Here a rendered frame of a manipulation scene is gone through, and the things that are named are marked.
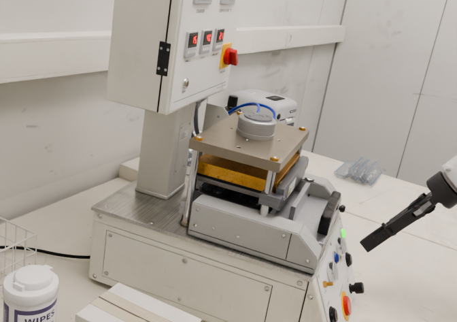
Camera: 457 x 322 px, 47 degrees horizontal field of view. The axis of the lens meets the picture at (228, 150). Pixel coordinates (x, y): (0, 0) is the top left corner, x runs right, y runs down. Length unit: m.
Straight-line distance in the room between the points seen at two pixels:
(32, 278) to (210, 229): 0.32
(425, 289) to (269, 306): 0.53
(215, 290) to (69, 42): 0.70
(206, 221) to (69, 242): 0.44
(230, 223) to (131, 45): 0.37
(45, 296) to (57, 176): 0.65
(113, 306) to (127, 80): 0.40
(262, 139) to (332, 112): 2.60
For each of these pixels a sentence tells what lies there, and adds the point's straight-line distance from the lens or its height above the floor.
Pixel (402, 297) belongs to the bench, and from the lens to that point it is 1.37.
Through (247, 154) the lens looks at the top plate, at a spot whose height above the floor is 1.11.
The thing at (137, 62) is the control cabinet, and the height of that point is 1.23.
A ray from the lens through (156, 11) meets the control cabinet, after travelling 0.95.
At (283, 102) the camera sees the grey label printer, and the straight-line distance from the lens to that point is 2.12.
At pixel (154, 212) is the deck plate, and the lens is 1.09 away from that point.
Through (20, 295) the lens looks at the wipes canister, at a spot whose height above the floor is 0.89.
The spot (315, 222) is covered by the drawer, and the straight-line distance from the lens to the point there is 1.08.
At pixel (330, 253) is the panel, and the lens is 1.11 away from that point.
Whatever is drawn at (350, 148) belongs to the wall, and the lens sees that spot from 3.64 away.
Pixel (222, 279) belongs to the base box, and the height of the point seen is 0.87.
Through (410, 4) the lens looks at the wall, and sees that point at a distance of 3.48.
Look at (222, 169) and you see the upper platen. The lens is 1.01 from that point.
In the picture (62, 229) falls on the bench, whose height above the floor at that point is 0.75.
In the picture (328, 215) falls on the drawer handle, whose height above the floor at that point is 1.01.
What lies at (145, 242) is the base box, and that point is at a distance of 1.06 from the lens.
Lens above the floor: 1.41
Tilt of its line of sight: 19 degrees down
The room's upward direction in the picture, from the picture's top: 10 degrees clockwise
